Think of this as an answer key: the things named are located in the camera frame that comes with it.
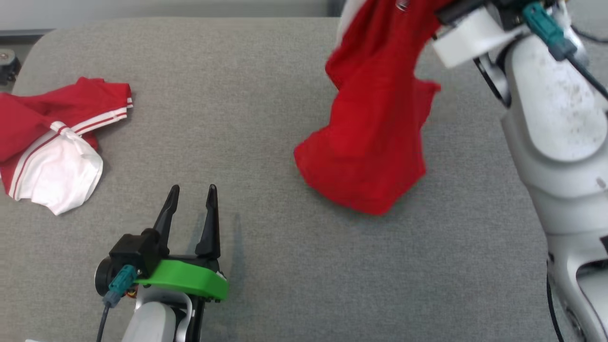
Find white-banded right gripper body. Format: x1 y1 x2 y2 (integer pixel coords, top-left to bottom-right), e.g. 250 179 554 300
431 0 531 70

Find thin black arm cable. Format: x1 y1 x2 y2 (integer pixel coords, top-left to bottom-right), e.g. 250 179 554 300
545 273 569 342

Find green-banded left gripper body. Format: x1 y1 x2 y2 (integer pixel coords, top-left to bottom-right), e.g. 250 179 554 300
134 254 229 303

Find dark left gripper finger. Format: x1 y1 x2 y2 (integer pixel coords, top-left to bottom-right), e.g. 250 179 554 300
153 184 180 248
195 184 222 259

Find teal-plug left gripper cable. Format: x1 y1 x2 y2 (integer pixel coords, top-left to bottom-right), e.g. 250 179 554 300
96 265 139 342

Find red white number 23 jersey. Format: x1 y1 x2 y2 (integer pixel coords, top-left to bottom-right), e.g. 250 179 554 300
0 77 134 217

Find red shorts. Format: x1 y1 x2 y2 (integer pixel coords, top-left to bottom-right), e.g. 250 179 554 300
294 0 456 217

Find black round caster object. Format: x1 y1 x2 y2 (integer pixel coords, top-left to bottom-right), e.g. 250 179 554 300
0 47 22 86

